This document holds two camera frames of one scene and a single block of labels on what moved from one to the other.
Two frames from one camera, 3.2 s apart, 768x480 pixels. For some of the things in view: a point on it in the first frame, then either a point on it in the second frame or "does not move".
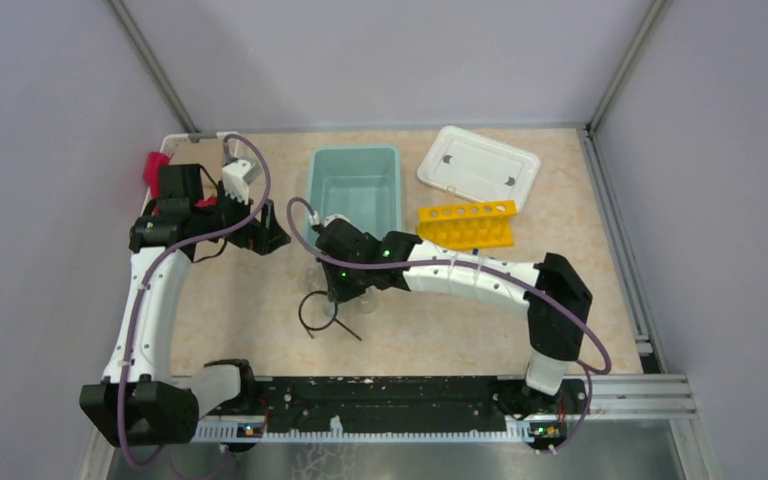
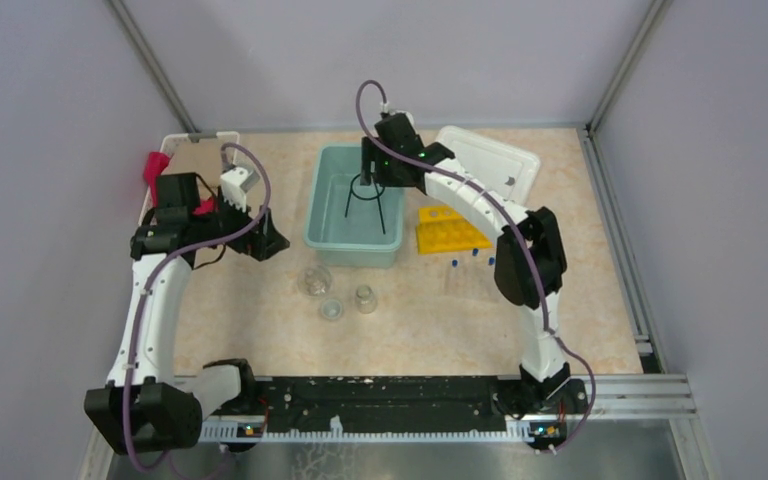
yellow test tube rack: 467,225 does not move
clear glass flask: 311,281 does not move
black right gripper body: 344,284 -> 383,170
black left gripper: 261,236 does not move
